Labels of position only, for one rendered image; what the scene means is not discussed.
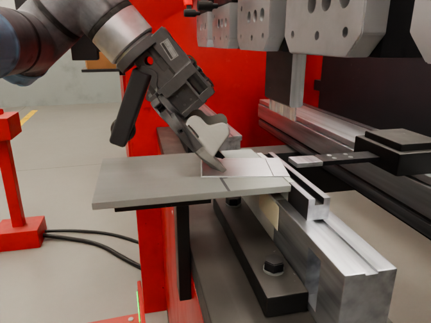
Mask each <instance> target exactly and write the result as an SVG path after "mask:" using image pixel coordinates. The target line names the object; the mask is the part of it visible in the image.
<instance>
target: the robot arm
mask: <svg viewBox="0 0 431 323"><path fill-rule="evenodd" d="M151 32H152V27H151V26H150V25H149V24H148V22H147V21H146V20H145V19H144V18H143V16H141V14H140V13H139V12H138V11H137V9H136V8H135V7H134V6H133V5H132V4H131V3H130V2H129V0H27V1H26V2H25V3H24V4H23V5H22V6H21V7H20V8H19V9H18V10H14V9H11V8H6V7H1V6H0V78H3V79H4V80H6V81H7V82H9V83H11V84H14V85H15V84H16V85H18V86H20V87H26V86H29V85H31V84H32V83H33V82H35V81H36V80H37V79H38V78H41V77H42V76H44V75H45V74H46V73H47V71H48V70H49V68H50V67H51V66H52V65H53V64H54V63H55V62H56V61H57V60H59V59H60V58H61V57H62V56H63V55H64V54H65V53H66V52H67V51H68V50H69V49H70V48H71V47H72V46H73V45H74V44H75V43H76V42H77V41H78V40H79V39H80V38H81V37H82V36H83V35H84V34H86V36H87V37H88V38H89V39H90V40H91V41H92V42H93V43H94V44H95V45H96V47H97V48H98V49H99V50H100V51H101V52H102V53H103V54H104V55H105V56H106V58H107V59H108V60H109V61H110V62H111V63H112V64H116V63H117V66H116V67H117V68H118V69H119V70H120V71H121V72H122V73H123V74H124V73H125V72H127V71H128V70H130V69H131V68H132V67H133V66H135V65H136V68H134V69H133V70H132V72H131V76H130V79H129V82H128V85H127V87H126V91H125V93H124V97H123V100H122V103H121V106H120V108H119V112H118V114H117V118H116V119H115V120H114V121H113V123H112V125H111V128H110V131H111V136H110V139H109V141H110V143H111V144H114V145H118V146H119V147H125V146H126V144H127V143H128V141H130V140H131V139H132V138H133V137H134V136H135V133H136V127H135V123H136V121H137V117H138V115H139V112H140V109H141V106H142V103H143V100H144V97H145V95H146V100H147V101H149V102H151V105H152V107H153V108H154V110H155V111H156V112H157V114H159V116H160V117H161V118H162V119H163V120H164V121H165V122H166V123H167V124H168V125H169V126H170V128H171V129H172V130H173V131H174V132H175V133H176V135H177V136H178V137H179V138H180V139H181V140H182V141H183V142H184V143H185V144H186V145H187V146H188V147H189V148H190V149H191V151H192V152H194V153H195V154H196V155H197V156H198V157H199V158H200V159H202V160H203V161H204V162H205V163H206V164H207V165H208V166H209V167H211V168H213V169H215V170H218V171H220V172H225V171H226V169H225V167H224V166H223V164H222V163H221V162H220V161H219V160H218V159H217V158H220V159H223V158H225V157H224V155H223V153H222V152H221V151H220V150H219V149H220V148H221V146H222V145H223V144H224V142H225V141H226V139H227V138H228V137H229V135H230V128H229V127H228V126H227V125H226V124H227V122H228V120H227V118H226V116H225V115H224V114H222V113H218V114H216V115H212V116H208V115H205V114H204V113H203V112H202V111H201V110H200V109H198V108H200V107H201V106H202V105H203V104H205V103H206V101H207V99H208V98H209V97H211V96H212V95H213V94H214V93H215V90H214V84H213V82H212V81H211V80H210V79H209V77H207V76H206V75H205V74H204V72H203V70H202V69H201V68H200V67H199V66H198V65H197V61H196V60H195V59H194V58H193V57H192V56H191V55H187V54H186V53H185V52H184V51H183V49H182V48H181V47H180V46H179V45H178V44H177V42H176V41H175V40H174V38H173V37H172V36H171V34H170V32H168V30H167V29H166V28H165V27H163V26H161V27H160V28H159V29H158V30H157V31H156V32H155V33H154V34H152V33H151ZM149 56H150V57H151V58H152V59H153V64H152V65H151V64H149V63H148V57H149ZM189 56H190V57H191V58H189ZM148 86H149V88H148ZM147 90H148V91H147ZM146 92H147V93H146Z"/></svg>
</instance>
